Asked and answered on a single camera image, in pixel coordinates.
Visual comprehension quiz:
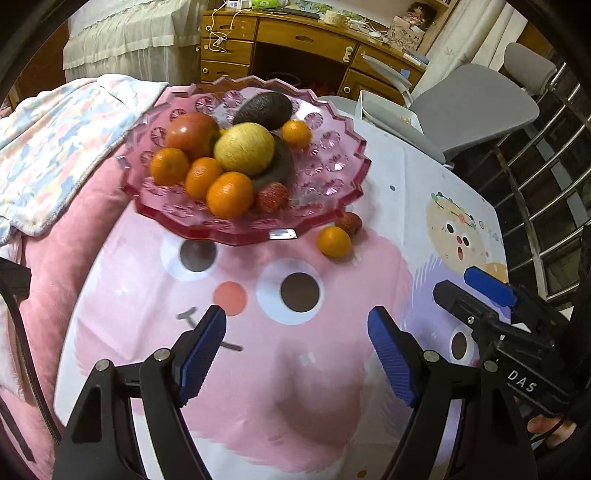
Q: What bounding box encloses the grey office chair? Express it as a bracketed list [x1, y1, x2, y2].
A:
[409, 42, 558, 167]

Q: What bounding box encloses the white charging cable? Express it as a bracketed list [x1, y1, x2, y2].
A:
[203, 9, 241, 51]

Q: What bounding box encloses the yellow-green round fruit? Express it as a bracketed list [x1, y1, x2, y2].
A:
[213, 122, 276, 177]

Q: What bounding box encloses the white curtain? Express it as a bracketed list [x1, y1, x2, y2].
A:
[422, 0, 527, 79]

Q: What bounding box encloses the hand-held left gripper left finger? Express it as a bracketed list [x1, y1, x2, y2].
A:
[52, 305, 228, 480]

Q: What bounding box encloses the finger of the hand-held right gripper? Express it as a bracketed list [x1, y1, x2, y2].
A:
[463, 266, 551, 320]
[433, 280, 502, 341]

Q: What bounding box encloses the red lychee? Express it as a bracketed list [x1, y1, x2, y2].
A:
[256, 182, 291, 213]
[335, 212, 363, 238]

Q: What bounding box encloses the dark avocado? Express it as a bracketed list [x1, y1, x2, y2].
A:
[232, 91, 294, 131]

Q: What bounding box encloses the person's right hand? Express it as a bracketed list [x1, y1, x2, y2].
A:
[526, 413, 578, 455]

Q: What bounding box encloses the floral gift bag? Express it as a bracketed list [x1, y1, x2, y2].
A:
[387, 16, 426, 51]

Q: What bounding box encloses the large orange mandarin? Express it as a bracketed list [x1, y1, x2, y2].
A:
[149, 148, 191, 188]
[206, 172, 256, 220]

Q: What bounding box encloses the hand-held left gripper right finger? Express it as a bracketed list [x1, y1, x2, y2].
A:
[367, 306, 539, 480]

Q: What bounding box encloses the pink glass fruit plate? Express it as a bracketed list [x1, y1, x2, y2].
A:
[115, 76, 372, 247]

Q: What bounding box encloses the cartoon printed cloth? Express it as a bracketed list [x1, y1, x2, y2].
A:
[53, 95, 509, 480]

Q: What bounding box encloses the white bed skirt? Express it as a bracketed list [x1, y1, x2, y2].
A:
[62, 0, 208, 86]

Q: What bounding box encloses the black strap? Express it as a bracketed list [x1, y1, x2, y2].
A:
[0, 257, 32, 301]

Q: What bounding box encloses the metal railing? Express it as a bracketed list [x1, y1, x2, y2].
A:
[480, 60, 591, 301]

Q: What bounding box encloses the white box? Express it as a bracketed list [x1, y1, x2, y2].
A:
[355, 90, 423, 132]

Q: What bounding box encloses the small orange mandarin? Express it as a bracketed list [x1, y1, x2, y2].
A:
[281, 119, 312, 149]

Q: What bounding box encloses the black cable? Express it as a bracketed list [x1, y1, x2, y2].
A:
[0, 286, 63, 444]

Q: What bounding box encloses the red tomato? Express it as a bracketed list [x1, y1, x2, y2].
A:
[165, 112, 221, 162]

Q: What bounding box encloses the pastel patterned blanket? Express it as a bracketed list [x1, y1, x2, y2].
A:
[0, 74, 169, 245]

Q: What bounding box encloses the pink plush cushion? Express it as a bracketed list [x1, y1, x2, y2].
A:
[0, 83, 162, 480]

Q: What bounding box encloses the wooden desk with drawers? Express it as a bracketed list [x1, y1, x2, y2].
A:
[199, 7, 428, 102]

